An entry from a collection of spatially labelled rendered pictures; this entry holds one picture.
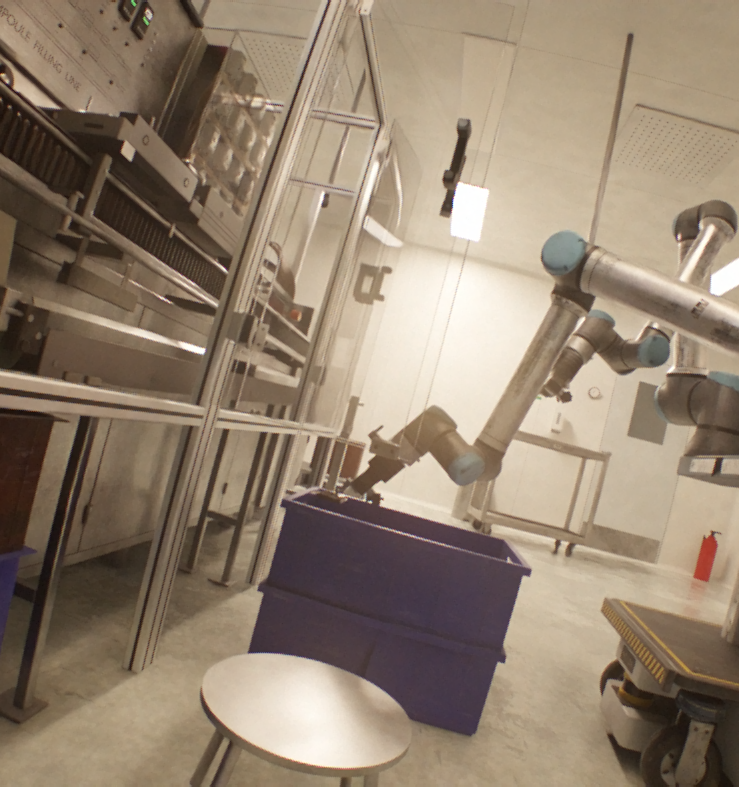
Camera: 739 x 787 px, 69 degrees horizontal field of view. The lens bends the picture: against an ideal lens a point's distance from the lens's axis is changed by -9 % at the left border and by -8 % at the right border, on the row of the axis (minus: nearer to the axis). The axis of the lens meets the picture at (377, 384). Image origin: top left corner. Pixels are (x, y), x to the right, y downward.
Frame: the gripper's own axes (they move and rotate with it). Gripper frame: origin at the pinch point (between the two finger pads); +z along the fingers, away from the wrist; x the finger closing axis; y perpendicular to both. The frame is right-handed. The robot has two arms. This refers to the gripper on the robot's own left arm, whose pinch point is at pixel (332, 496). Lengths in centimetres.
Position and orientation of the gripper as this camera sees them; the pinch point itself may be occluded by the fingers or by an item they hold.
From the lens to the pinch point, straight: 157.2
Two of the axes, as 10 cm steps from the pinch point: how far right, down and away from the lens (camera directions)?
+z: -7.7, 6.4, 0.0
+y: 6.4, 7.6, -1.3
